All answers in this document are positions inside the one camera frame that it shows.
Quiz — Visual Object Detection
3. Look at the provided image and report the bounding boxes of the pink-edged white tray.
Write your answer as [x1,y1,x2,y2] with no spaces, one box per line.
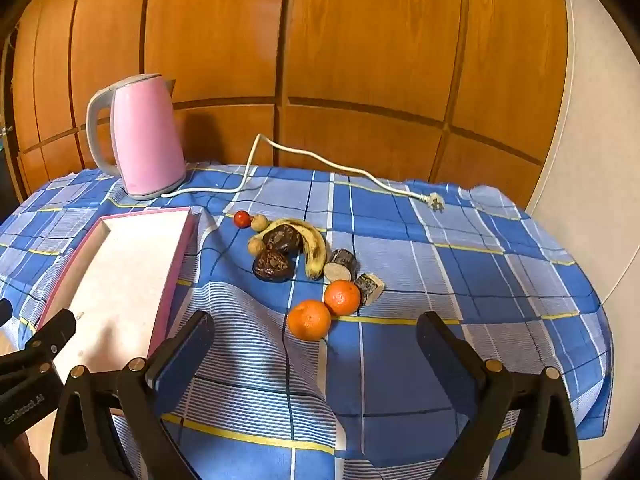
[37,207,198,396]

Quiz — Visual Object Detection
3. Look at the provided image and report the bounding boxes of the orange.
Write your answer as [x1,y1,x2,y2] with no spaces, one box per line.
[324,280,362,317]
[287,300,332,342]

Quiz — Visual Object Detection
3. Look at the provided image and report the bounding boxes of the spotted yellow banana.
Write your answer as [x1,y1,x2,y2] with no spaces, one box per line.
[250,218,328,281]

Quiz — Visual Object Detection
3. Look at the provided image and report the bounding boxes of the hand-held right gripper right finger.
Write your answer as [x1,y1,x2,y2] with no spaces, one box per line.
[416,311,583,480]

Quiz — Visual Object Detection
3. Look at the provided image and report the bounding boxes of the pink electric kettle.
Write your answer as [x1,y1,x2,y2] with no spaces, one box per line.
[86,74,188,202]

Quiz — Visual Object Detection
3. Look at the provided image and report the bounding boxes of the white power cord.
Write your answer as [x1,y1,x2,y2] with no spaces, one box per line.
[161,133,446,213]

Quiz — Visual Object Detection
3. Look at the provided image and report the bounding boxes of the wooden wardrobe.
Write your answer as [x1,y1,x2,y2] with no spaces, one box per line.
[0,0,571,211]

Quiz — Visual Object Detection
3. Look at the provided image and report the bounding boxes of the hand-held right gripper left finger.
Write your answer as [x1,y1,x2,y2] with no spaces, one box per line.
[48,310,217,480]

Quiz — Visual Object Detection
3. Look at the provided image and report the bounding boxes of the dark brown wrinkled fruit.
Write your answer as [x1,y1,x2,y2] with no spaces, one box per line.
[252,251,295,282]
[262,226,303,255]

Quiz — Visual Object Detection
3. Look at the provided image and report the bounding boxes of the blue plaid tablecloth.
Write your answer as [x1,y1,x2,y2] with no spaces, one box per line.
[0,162,615,480]

